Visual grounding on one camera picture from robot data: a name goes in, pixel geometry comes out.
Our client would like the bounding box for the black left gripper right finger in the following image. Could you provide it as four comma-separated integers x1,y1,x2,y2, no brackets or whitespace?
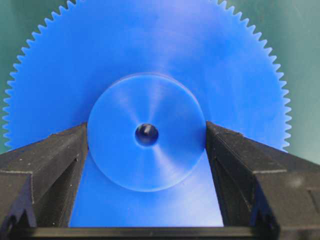
205,122,320,240

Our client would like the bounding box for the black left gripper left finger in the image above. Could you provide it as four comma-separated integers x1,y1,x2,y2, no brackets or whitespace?
0,123,88,240

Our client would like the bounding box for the large blue plastic gear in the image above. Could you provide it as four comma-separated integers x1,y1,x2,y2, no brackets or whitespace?
4,0,290,227

